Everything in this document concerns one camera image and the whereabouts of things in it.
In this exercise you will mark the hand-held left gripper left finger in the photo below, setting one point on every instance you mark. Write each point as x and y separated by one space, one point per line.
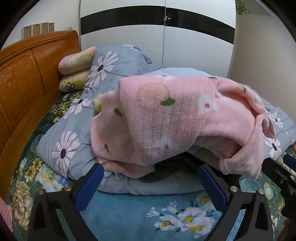
89 187

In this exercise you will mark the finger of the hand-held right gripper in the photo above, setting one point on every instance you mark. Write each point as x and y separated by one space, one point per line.
291 161
277 171

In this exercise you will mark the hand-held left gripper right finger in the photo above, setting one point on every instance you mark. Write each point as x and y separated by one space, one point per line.
211 187

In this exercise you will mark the pink printed fleece garment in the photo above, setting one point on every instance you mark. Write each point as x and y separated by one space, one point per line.
161 120

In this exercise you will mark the dark grey cloth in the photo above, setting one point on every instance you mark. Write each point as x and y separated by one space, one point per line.
171 169

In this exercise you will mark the green floral bed blanket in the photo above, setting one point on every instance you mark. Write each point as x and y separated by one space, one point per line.
129 213

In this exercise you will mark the grey daisy-print quilt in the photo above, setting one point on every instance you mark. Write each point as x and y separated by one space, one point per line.
69 129

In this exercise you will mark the cream fleece cloth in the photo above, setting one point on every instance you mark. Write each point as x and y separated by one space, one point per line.
99 103

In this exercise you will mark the pink knitted cloth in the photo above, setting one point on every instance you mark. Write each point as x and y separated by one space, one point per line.
5 215

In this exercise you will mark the lower yellow floral pillow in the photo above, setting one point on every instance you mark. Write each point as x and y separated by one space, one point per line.
72 81

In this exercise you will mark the carved wooden headboard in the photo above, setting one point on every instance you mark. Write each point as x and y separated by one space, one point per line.
20 92

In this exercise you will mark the pink floral pillow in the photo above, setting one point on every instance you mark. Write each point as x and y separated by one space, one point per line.
74 61

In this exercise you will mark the white wardrobe with black band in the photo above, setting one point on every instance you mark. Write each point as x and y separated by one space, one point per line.
196 53

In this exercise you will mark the green potted plant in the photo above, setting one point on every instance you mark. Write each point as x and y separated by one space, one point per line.
242 6

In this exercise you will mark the beige wall picture frame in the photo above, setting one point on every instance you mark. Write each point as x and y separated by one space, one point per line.
44 28
36 30
26 32
52 26

